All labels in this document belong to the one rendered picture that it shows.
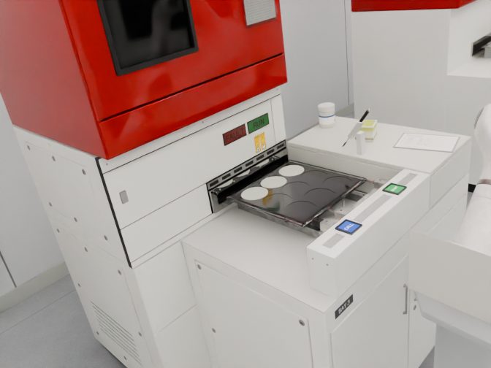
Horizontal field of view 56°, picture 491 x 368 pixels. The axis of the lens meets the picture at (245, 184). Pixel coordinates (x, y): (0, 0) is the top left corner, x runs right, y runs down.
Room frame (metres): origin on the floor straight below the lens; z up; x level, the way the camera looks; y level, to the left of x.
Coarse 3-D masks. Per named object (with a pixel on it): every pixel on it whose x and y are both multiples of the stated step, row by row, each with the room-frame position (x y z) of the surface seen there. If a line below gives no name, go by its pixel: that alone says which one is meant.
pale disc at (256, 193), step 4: (248, 188) 1.55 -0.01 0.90; (252, 188) 1.54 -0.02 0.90; (256, 188) 1.54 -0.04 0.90; (260, 188) 1.53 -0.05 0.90; (264, 188) 1.53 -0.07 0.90; (244, 192) 1.52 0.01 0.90; (248, 192) 1.52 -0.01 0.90; (252, 192) 1.51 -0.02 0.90; (256, 192) 1.51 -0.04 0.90; (260, 192) 1.50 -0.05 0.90; (264, 192) 1.50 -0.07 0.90; (244, 196) 1.49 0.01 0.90; (248, 196) 1.48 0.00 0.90; (252, 196) 1.48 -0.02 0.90; (256, 196) 1.47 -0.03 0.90; (260, 196) 1.47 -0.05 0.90
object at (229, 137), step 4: (240, 128) 1.63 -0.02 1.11; (244, 128) 1.64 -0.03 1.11; (232, 132) 1.60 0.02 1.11; (236, 132) 1.62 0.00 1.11; (240, 132) 1.63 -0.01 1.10; (244, 132) 1.64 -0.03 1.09; (224, 136) 1.58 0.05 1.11; (228, 136) 1.59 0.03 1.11; (232, 136) 1.60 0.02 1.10; (236, 136) 1.61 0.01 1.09; (240, 136) 1.63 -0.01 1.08; (224, 140) 1.57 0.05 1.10; (228, 140) 1.59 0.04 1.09; (232, 140) 1.60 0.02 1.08
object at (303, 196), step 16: (272, 176) 1.62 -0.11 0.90; (288, 176) 1.60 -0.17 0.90; (304, 176) 1.58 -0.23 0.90; (320, 176) 1.56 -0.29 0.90; (336, 176) 1.53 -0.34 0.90; (240, 192) 1.53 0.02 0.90; (272, 192) 1.49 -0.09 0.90; (288, 192) 1.47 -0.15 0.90; (304, 192) 1.45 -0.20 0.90; (320, 192) 1.43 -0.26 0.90; (336, 192) 1.41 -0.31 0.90; (272, 208) 1.37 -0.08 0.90; (288, 208) 1.36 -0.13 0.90; (304, 208) 1.34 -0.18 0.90; (320, 208) 1.32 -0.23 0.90
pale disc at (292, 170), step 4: (284, 168) 1.68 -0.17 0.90; (288, 168) 1.67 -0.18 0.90; (292, 168) 1.67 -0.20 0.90; (296, 168) 1.66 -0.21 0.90; (300, 168) 1.65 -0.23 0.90; (280, 172) 1.64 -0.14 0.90; (284, 172) 1.64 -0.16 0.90; (288, 172) 1.63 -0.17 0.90; (292, 172) 1.63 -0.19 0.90; (296, 172) 1.62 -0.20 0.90; (300, 172) 1.61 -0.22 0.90
